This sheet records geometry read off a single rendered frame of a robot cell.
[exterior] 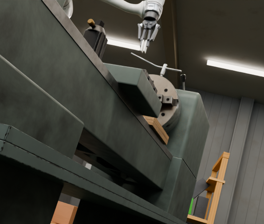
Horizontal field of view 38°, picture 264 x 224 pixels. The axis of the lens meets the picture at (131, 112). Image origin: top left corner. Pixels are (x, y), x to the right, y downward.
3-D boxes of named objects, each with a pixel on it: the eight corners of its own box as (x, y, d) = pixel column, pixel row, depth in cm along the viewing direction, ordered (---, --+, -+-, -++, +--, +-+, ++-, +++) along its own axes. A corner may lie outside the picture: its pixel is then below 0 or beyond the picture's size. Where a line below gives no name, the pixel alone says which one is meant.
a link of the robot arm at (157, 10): (159, 1, 213) (157, 10, 211) (163, 10, 221) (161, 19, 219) (144, 1, 216) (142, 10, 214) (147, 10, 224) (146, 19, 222)
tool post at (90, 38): (84, 61, 153) (92, 39, 156) (101, 64, 150) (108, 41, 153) (76, 52, 146) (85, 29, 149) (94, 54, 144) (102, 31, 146)
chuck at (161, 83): (114, 126, 209) (136, 74, 216) (167, 143, 197) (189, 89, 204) (108, 120, 201) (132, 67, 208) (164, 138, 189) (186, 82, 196)
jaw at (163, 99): (155, 99, 201) (177, 100, 197) (153, 108, 199) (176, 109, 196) (150, 91, 191) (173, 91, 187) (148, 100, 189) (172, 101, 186)
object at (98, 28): (90, 38, 156) (92, 32, 156) (108, 41, 153) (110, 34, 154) (82, 28, 148) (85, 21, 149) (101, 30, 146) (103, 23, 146)
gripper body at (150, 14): (143, 10, 215) (139, 25, 212) (157, 10, 212) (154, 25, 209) (146, 18, 221) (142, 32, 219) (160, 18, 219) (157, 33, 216)
